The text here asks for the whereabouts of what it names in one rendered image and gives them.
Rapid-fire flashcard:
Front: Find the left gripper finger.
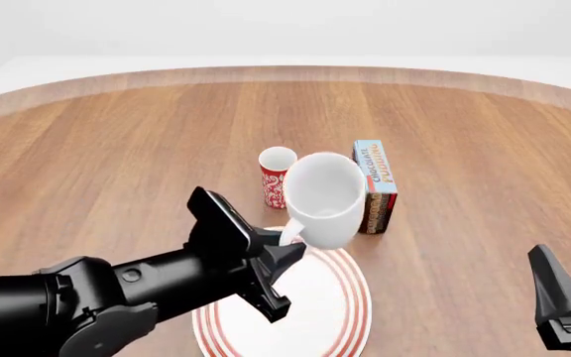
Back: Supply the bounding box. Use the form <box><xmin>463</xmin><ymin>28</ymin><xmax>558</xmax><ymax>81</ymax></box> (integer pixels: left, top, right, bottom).
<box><xmin>251</xmin><ymin>226</ymin><xmax>284</xmax><ymax>248</ymax></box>
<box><xmin>260</xmin><ymin>241</ymin><xmax>308</xmax><ymax>289</ymax></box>

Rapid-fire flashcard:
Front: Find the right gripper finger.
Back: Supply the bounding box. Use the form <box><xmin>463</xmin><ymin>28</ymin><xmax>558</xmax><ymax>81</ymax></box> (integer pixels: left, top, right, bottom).
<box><xmin>527</xmin><ymin>243</ymin><xmax>571</xmax><ymax>329</ymax></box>

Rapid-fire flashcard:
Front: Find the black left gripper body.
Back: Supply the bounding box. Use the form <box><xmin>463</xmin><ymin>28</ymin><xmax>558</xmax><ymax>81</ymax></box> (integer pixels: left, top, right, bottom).
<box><xmin>234</xmin><ymin>230</ymin><xmax>293</xmax><ymax>324</ymax></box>

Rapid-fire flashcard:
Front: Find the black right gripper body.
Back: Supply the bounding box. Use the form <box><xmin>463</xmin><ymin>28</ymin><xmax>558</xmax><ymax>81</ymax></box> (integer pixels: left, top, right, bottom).
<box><xmin>534</xmin><ymin>309</ymin><xmax>571</xmax><ymax>353</ymax></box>

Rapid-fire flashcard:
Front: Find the white mug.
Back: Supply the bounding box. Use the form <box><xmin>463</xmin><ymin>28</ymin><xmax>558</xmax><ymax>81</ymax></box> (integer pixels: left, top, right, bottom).
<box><xmin>279</xmin><ymin>151</ymin><xmax>369</xmax><ymax>251</ymax></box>

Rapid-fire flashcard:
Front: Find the red patterned mug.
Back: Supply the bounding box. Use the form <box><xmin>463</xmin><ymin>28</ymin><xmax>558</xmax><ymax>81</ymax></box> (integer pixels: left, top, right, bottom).
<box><xmin>258</xmin><ymin>146</ymin><xmax>298</xmax><ymax>211</ymax></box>

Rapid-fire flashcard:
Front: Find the white plate with red rings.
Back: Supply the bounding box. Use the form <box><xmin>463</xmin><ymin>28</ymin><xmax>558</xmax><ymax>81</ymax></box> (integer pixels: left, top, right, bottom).
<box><xmin>191</xmin><ymin>225</ymin><xmax>374</xmax><ymax>357</ymax></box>

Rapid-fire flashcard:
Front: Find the chocolate pudding box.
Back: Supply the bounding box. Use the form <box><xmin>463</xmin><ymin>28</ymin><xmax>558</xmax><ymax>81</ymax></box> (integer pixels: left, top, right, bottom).
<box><xmin>351</xmin><ymin>139</ymin><xmax>400</xmax><ymax>236</ymax></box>

